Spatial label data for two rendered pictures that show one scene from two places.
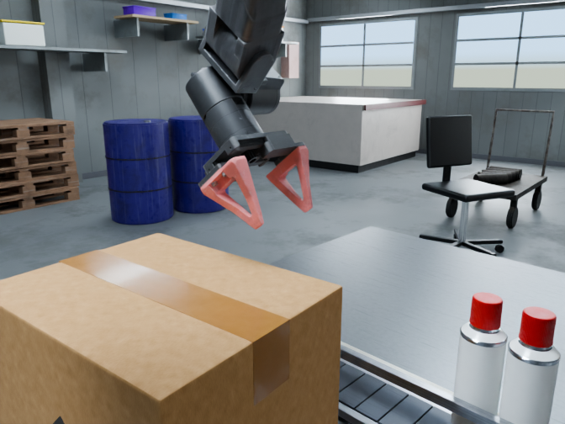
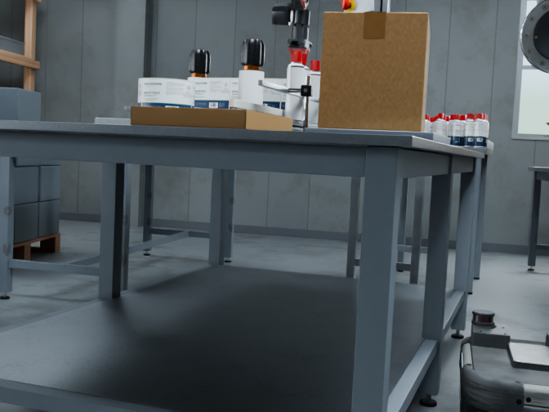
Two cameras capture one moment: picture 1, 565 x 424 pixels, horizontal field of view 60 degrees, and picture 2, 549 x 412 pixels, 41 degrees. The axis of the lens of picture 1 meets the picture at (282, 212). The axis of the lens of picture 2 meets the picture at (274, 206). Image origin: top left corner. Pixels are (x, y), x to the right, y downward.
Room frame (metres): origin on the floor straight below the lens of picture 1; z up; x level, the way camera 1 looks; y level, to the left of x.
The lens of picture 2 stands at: (1.49, 1.72, 0.79)
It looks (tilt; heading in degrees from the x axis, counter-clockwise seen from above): 4 degrees down; 245
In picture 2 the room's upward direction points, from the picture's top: 3 degrees clockwise
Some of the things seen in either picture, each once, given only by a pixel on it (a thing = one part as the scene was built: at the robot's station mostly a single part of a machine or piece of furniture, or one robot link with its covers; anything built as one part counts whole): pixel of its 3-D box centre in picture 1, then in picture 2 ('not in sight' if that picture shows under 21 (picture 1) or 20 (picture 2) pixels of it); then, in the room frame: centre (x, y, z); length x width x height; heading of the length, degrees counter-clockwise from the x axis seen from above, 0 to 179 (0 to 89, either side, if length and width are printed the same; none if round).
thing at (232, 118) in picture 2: not in sight; (216, 121); (0.91, 0.16, 0.85); 0.30 x 0.26 x 0.04; 46
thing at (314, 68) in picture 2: not in sight; (314, 93); (0.38, -0.38, 0.98); 0.05 x 0.05 x 0.20
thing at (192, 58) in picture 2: not in sight; (198, 86); (0.52, -1.10, 1.04); 0.09 x 0.09 x 0.29
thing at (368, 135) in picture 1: (328, 128); not in sight; (8.49, -0.78, 0.48); 2.55 x 2.06 x 0.96; 52
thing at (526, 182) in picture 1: (500, 163); not in sight; (4.84, -2.16, 0.50); 1.21 x 0.71 x 1.00; 143
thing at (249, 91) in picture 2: not in sight; (251, 82); (0.46, -0.70, 1.03); 0.09 x 0.09 x 0.30
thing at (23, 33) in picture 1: (18, 34); not in sight; (5.67, 2.87, 1.77); 0.45 x 0.38 x 0.25; 142
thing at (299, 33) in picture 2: not in sight; (300, 35); (0.34, -0.59, 1.19); 0.10 x 0.07 x 0.07; 47
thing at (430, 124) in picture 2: not in sight; (444, 132); (-1.60, -2.25, 0.98); 0.57 x 0.46 x 0.21; 136
